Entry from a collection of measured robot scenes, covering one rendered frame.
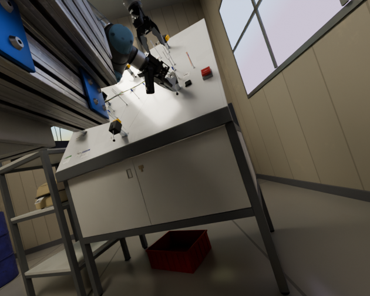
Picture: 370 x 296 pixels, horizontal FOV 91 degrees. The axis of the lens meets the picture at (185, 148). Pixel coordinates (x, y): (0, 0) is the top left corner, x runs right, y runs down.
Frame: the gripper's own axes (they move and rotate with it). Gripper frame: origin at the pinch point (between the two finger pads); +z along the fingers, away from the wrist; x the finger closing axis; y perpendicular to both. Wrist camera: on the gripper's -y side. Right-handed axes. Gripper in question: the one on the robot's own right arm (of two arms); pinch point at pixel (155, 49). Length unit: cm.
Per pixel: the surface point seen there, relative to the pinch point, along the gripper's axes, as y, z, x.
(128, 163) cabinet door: -19, 43, 42
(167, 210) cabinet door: -35, 71, 29
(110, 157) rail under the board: -18, 35, 49
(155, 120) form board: -10.3, 30.1, 16.9
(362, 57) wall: 27, 61, -105
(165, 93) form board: 7.7, 21.7, 9.1
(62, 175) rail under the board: -14, 33, 90
